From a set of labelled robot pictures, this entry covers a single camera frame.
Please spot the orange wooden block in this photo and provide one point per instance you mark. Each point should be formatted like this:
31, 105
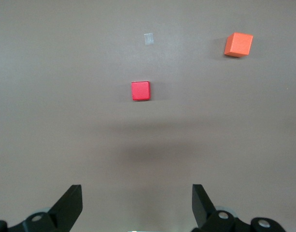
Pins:
238, 45

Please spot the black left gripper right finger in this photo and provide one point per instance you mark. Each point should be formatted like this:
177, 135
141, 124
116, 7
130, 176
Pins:
205, 212

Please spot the clear tape patch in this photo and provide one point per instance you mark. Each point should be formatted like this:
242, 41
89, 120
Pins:
149, 39

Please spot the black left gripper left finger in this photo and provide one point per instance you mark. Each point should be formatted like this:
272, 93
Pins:
63, 212

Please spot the red wooden block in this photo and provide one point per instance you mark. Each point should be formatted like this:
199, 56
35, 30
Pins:
140, 91

